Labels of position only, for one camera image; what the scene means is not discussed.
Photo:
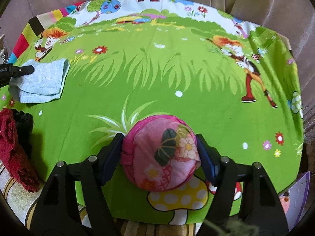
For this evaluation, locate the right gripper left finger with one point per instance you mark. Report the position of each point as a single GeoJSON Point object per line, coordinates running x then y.
{"type": "Point", "coordinates": [109, 157]}

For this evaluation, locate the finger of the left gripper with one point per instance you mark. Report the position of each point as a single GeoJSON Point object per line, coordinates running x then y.
{"type": "Point", "coordinates": [20, 71]}

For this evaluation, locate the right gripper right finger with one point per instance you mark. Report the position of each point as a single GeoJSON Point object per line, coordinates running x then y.
{"type": "Point", "coordinates": [210, 160]}

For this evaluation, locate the pink floral round cushion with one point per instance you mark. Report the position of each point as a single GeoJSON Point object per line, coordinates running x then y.
{"type": "Point", "coordinates": [160, 153]}

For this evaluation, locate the dark brown knitted cloth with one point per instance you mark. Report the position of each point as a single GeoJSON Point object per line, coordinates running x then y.
{"type": "Point", "coordinates": [24, 124]}

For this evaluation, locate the dark red knitted cloth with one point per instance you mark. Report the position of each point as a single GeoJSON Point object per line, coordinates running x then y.
{"type": "Point", "coordinates": [13, 155]}

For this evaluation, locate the light blue folded towel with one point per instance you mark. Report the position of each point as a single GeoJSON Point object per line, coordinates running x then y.
{"type": "Point", "coordinates": [45, 84]}

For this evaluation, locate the purple picture book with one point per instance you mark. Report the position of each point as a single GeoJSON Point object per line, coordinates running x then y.
{"type": "Point", "coordinates": [294, 199]}

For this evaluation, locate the colourful cartoon play mat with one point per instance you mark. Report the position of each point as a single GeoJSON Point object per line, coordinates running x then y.
{"type": "Point", "coordinates": [232, 81]}

